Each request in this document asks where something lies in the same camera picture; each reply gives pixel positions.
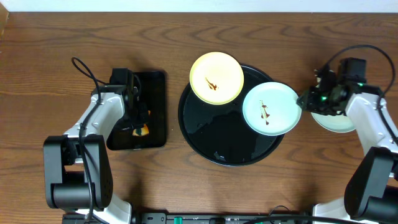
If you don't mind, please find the round black tray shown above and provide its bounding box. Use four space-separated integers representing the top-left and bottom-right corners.
178 64 284 166

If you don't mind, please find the mint plate front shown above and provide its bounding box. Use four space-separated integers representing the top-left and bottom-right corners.
311 113 355 133

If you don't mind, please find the yellow plate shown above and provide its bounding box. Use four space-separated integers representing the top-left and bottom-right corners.
190 52 244 105

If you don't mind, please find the orange green sponge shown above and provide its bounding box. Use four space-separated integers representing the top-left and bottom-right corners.
132 110 151 137

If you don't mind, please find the mint plate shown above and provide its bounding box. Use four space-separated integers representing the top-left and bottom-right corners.
242 82 302 136
311 113 355 133

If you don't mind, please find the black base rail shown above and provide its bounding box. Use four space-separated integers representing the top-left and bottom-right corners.
130 208 320 224

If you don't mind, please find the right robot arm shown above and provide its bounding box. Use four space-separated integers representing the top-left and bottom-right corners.
297 68 397 223

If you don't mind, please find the rectangular black tray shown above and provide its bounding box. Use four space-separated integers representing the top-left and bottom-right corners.
106 71 167 151

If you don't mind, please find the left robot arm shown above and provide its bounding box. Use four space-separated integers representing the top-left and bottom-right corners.
43 85 138 223

